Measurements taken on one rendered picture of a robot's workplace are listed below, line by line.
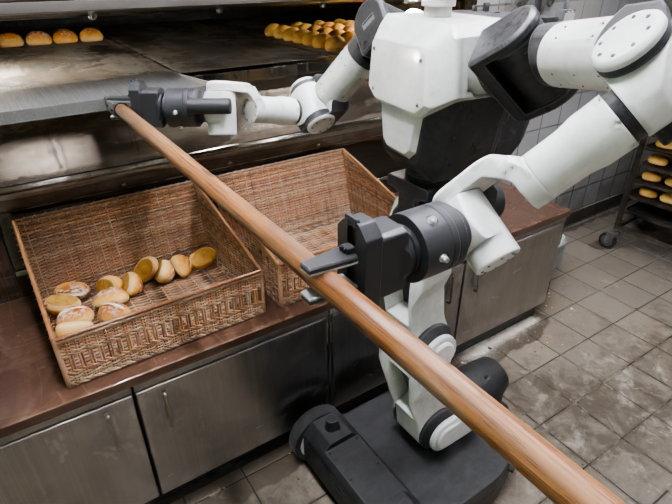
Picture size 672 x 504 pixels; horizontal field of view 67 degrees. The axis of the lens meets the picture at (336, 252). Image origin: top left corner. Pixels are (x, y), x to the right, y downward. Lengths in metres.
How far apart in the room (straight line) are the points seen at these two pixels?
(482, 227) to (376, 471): 1.10
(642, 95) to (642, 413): 1.81
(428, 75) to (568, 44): 0.27
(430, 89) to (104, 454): 1.22
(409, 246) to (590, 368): 1.91
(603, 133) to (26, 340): 1.48
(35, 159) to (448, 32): 1.20
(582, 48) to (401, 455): 1.29
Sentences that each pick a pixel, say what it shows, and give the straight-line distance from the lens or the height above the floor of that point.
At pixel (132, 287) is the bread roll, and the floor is 0.63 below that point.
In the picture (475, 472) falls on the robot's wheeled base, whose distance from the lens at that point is 1.71.
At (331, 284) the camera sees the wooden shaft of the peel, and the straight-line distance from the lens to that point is 0.53.
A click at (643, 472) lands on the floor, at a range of 2.13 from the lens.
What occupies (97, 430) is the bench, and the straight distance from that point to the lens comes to 1.51.
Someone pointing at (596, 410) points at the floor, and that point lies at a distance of 2.27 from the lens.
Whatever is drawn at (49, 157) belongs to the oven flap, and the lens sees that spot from 1.70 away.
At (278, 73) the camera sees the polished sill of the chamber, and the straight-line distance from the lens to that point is 1.86.
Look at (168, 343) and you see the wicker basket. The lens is 1.46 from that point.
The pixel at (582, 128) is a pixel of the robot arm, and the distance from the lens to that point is 0.64.
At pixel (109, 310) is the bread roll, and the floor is 0.64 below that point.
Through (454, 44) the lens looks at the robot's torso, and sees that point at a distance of 0.95.
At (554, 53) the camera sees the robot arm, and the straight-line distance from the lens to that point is 0.80.
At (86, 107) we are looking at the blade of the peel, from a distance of 1.38.
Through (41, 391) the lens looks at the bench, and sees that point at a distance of 1.48.
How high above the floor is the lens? 1.50
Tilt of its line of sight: 30 degrees down
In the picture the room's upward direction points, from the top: straight up
